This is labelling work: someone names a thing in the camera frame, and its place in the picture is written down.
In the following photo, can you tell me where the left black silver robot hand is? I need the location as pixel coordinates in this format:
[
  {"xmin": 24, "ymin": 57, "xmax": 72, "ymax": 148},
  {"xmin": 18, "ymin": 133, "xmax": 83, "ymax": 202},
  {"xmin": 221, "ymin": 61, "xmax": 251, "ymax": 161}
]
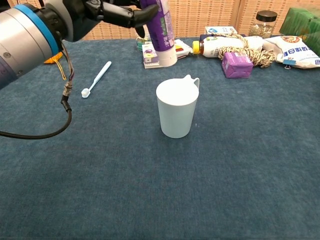
[{"xmin": 44, "ymin": 0, "xmax": 160, "ymax": 42}]

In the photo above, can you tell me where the purple white toothpaste tube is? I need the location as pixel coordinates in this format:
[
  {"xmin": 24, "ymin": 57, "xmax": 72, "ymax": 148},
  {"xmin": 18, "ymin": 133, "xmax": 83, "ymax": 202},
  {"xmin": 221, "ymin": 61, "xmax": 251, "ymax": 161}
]
[{"xmin": 139, "ymin": 0, "xmax": 178, "ymax": 68}]

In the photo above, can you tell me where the light blue small stick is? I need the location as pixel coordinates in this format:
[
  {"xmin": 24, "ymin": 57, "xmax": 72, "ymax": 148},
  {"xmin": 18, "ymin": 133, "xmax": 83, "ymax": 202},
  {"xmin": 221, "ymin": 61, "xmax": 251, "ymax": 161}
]
[{"xmin": 81, "ymin": 60, "xmax": 113, "ymax": 99}]

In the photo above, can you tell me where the white plastic measuring cup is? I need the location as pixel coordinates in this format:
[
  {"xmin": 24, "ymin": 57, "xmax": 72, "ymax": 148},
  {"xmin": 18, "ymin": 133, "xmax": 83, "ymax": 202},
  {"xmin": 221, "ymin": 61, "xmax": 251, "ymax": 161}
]
[{"xmin": 155, "ymin": 74, "xmax": 201, "ymax": 139}]

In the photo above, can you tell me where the clear round tub of clips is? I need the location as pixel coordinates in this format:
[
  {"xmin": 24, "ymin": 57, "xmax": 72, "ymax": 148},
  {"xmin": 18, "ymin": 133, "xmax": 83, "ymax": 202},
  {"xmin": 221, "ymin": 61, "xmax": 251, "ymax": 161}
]
[{"xmin": 136, "ymin": 34, "xmax": 152, "ymax": 52}]

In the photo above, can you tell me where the small purple white carton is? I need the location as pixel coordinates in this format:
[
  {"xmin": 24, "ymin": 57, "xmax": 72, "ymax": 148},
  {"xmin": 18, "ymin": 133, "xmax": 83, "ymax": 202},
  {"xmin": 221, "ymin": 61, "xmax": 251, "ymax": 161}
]
[{"xmin": 141, "ymin": 42, "xmax": 161, "ymax": 70}]

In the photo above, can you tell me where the yellow tape measure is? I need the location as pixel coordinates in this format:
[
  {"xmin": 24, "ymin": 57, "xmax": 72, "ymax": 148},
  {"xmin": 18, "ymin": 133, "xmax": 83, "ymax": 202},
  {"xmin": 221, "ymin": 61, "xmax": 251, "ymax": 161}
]
[{"xmin": 43, "ymin": 51, "xmax": 68, "ymax": 81}]

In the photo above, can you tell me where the cake snack packet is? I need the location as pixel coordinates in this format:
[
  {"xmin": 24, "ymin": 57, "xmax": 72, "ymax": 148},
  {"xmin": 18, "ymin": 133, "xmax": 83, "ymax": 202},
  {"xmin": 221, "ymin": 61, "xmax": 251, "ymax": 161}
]
[{"xmin": 173, "ymin": 39, "xmax": 193, "ymax": 61}]

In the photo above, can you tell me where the bamboo folding screen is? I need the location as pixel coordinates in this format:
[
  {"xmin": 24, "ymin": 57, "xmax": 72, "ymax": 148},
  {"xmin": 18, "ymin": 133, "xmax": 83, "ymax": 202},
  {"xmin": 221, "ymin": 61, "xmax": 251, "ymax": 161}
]
[{"xmin": 7, "ymin": 0, "xmax": 320, "ymax": 42}]

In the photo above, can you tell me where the white bottle yellow cap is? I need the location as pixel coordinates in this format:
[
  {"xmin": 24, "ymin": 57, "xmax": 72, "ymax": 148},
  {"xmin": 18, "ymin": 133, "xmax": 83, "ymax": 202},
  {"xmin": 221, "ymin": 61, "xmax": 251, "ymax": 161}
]
[{"xmin": 192, "ymin": 35, "xmax": 263, "ymax": 59}]

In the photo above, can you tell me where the white blue milk carton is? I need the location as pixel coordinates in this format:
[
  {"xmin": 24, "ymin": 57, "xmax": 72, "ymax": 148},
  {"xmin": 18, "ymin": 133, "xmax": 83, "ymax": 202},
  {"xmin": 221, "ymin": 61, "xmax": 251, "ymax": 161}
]
[{"xmin": 204, "ymin": 26, "xmax": 238, "ymax": 36}]

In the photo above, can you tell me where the purple wrapped box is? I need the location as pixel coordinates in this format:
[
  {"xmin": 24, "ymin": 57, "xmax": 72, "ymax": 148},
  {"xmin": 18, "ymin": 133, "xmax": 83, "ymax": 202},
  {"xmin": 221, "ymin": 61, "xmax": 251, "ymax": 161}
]
[{"xmin": 221, "ymin": 51, "xmax": 254, "ymax": 79}]

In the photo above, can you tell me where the glass jar black lid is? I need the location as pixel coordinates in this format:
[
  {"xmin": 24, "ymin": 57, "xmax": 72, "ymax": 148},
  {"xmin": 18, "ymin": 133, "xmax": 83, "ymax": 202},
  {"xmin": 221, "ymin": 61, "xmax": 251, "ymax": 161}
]
[{"xmin": 248, "ymin": 10, "xmax": 278, "ymax": 40}]

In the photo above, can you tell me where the blue tablecloth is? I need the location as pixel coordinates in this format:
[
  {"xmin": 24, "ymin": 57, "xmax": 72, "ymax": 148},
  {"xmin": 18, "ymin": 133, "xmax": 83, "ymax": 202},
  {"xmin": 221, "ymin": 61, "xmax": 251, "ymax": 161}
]
[{"xmin": 0, "ymin": 37, "xmax": 320, "ymax": 240}]

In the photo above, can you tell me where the white snack bag blue text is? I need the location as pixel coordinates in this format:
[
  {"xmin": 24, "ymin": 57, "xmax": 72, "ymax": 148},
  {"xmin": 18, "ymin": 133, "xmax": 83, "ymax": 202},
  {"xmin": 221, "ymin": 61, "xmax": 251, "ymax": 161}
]
[{"xmin": 262, "ymin": 35, "xmax": 320, "ymax": 70}]

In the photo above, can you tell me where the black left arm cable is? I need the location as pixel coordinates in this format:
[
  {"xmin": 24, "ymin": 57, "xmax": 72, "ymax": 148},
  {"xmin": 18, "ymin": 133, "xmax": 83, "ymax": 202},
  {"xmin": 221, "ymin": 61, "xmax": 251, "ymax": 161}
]
[{"xmin": 0, "ymin": 39, "xmax": 76, "ymax": 140}]

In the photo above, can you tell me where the beige rope bundle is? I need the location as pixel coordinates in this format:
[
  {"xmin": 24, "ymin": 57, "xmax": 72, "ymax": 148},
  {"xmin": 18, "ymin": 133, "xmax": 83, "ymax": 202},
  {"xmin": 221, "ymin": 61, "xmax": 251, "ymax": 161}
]
[{"xmin": 211, "ymin": 33, "xmax": 276, "ymax": 69}]

